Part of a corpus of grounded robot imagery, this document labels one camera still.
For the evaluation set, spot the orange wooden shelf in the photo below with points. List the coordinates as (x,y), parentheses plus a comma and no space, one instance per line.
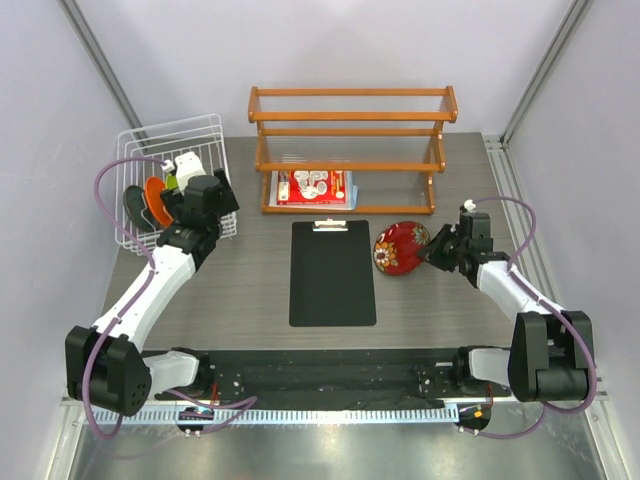
(376,123)

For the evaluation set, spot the lime green plate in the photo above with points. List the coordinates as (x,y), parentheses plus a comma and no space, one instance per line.
(171,182)

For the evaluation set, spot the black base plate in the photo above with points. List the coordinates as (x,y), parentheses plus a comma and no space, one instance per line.
(340,379)

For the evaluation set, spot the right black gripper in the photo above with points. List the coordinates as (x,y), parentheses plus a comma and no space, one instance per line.
(432,254)

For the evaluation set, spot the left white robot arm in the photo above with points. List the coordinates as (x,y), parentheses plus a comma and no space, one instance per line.
(105,366)

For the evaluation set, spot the perforated metal rail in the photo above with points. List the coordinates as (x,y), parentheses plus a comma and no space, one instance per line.
(165,414)

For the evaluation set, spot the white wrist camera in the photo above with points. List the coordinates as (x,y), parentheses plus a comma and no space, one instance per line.
(468,206)
(184,167)

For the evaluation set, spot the dark teal plate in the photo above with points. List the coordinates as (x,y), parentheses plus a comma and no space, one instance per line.
(137,210)

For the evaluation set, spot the black clipboard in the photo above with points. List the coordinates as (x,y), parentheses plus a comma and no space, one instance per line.
(331,275)

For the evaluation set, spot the light blue folder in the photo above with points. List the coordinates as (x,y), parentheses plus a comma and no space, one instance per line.
(351,190)

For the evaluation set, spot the red floral plate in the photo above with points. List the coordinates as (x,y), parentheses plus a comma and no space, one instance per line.
(396,249)

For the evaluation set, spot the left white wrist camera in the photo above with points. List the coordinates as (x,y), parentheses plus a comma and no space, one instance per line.
(184,167)

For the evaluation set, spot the orange plate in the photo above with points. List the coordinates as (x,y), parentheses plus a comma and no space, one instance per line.
(154,187)

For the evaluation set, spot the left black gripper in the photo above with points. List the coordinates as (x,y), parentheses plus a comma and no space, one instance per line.
(227,203)

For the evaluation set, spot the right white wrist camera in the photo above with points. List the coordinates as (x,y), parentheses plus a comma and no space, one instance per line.
(468,206)

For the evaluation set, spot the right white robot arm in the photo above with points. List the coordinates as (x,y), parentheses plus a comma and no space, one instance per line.
(550,358)

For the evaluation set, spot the red book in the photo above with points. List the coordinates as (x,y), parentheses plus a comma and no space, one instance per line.
(311,187)

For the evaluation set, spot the white wire dish rack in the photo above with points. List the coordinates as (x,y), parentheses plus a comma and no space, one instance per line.
(202,135)

